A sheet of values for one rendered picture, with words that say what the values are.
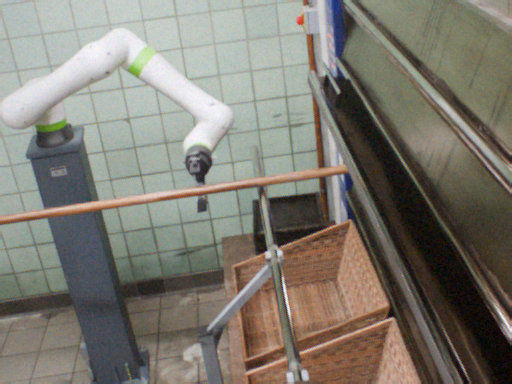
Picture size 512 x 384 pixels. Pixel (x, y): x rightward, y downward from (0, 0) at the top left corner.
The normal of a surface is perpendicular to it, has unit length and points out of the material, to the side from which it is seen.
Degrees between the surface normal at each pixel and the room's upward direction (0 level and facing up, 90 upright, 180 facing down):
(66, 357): 0
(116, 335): 90
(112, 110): 90
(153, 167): 90
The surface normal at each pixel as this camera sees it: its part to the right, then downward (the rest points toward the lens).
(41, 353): -0.09, -0.89
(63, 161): 0.22, 0.41
